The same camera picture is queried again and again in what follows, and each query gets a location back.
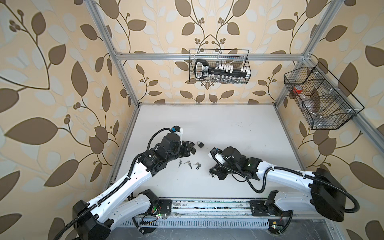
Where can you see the back wire basket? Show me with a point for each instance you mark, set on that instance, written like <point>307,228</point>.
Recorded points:
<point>237,58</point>

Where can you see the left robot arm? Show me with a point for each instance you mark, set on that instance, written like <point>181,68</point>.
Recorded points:
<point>96,219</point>

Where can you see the black tool set in basket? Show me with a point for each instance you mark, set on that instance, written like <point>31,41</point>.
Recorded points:
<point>218,72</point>

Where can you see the side wire basket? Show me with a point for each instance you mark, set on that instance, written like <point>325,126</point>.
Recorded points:
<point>326,102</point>

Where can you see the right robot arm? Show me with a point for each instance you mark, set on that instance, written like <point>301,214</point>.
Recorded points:
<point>314,191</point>

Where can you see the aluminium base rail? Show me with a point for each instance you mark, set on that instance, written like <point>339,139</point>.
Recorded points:
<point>213,213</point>

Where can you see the red object in basket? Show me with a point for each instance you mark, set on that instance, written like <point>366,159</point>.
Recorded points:
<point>297,90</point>

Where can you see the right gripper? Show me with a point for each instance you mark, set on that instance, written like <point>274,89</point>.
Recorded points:
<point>217,171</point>

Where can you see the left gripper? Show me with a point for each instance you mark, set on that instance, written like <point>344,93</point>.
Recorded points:
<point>185,145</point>

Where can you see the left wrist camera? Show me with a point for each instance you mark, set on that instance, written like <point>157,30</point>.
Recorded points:
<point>178,131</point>

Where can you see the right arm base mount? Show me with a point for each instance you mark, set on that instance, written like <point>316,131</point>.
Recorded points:
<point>270,210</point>

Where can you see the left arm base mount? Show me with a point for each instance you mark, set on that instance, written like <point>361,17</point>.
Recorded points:
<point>153,210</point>

